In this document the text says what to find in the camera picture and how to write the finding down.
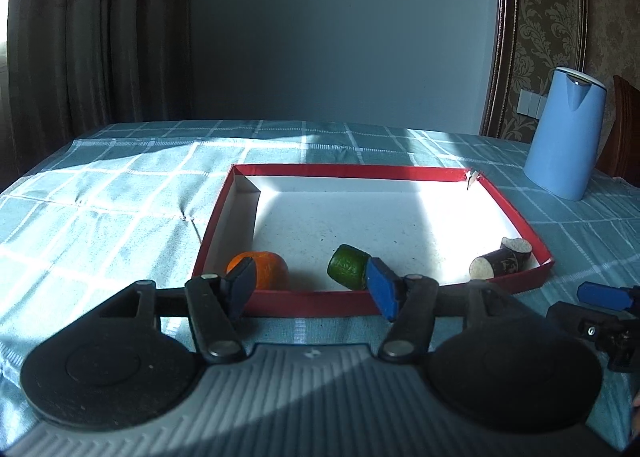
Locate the green cucumber piece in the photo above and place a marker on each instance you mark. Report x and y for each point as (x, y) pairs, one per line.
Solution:
(347, 267)

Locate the orange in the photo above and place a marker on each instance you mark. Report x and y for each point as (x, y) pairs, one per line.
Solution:
(267, 269)

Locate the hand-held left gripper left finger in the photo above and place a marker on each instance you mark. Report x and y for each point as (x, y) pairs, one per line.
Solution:
(243, 287)

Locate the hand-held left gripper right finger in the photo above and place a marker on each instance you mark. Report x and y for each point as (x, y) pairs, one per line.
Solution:
(382, 293)

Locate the dark sugarcane piece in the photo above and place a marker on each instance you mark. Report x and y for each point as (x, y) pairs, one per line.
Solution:
(502, 262)

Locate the brown patterned curtain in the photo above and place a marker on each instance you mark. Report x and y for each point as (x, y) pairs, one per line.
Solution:
(90, 37)

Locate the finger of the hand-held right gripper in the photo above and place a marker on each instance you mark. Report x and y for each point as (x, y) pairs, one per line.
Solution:
(575, 324)
(600, 294)

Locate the dark wooden wall moulding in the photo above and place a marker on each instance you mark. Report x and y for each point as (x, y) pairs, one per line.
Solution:
(500, 37)

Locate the white wall switch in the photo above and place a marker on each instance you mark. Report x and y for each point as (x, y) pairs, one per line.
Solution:
(530, 103)

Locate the red cardboard box tray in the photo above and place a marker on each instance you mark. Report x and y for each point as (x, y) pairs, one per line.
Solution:
(350, 217)

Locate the blue checked tablecloth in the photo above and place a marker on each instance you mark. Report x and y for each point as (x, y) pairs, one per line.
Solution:
(125, 197)

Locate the wooden chair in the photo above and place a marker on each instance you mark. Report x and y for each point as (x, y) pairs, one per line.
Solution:
(622, 132)

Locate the blue electric kettle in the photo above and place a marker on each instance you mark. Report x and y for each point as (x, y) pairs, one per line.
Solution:
(565, 137)

